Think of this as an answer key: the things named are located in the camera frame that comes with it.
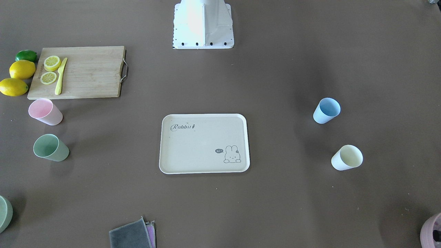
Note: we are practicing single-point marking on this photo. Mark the blue cup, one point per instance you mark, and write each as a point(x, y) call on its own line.
point(327, 109)

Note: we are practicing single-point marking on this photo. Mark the cream cup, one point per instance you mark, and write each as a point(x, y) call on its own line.
point(347, 157)

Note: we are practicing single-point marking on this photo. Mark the green cup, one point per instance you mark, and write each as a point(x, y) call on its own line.
point(50, 147)

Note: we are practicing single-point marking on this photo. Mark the pink cup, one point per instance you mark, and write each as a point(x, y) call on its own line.
point(45, 111)

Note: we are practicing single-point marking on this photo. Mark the cream rabbit tray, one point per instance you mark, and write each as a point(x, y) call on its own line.
point(204, 143)

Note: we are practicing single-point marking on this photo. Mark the purple cloth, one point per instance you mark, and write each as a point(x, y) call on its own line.
point(150, 226)

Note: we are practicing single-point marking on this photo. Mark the wooden cutting board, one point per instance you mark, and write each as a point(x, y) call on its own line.
point(90, 72)

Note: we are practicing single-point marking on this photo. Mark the grey folded cloth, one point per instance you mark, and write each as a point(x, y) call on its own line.
point(132, 235)

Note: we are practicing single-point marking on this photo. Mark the yellow plastic knife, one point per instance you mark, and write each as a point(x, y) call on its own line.
point(60, 71)

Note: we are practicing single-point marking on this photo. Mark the lemon slice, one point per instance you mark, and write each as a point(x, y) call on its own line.
point(52, 63)
point(48, 78)

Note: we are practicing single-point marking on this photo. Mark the whole yellow lemon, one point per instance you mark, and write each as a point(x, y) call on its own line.
point(13, 87)
point(22, 69)

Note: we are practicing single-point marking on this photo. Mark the green lime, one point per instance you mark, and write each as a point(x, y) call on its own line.
point(27, 55)

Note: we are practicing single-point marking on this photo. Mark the green bowl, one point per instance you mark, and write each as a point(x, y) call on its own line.
point(6, 212)

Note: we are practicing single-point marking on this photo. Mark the pink bowl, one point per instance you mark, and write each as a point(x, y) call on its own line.
point(430, 232)

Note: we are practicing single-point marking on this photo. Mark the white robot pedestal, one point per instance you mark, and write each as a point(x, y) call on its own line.
point(202, 24)

